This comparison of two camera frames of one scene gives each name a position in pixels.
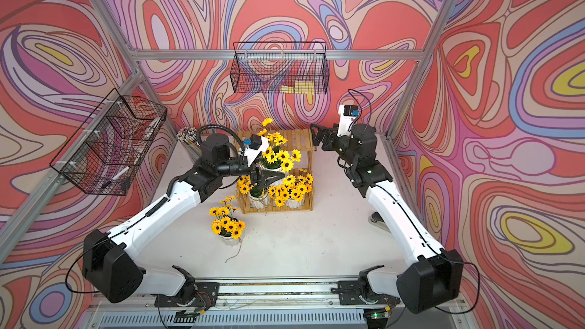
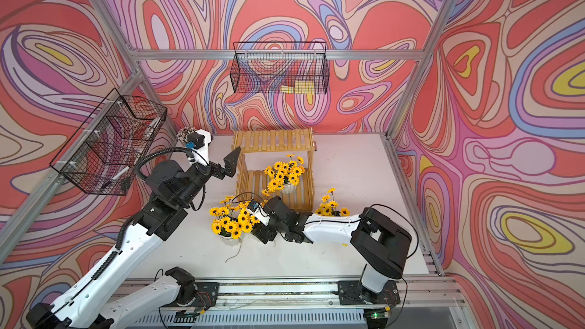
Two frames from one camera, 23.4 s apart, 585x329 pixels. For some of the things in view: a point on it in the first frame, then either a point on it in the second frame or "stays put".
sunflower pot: x=276 y=158 -> x=328 y=206
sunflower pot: x=292 y=191 -> x=284 y=176
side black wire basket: x=107 y=151 stays put
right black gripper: x=322 y=132 -> x=263 y=234
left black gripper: x=262 y=177 -> x=229 y=167
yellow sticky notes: x=301 y=87 stays put
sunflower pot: x=225 y=225 stays put
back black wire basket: x=280 y=67 stays put
